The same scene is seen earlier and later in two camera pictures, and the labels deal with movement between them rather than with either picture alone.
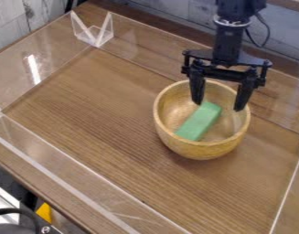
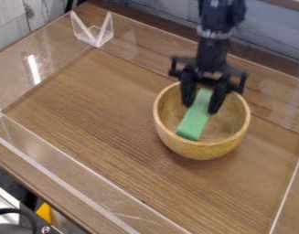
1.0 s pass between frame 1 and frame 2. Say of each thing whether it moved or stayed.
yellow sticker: stayed
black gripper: moved
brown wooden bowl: stayed
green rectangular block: moved
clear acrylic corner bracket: stayed
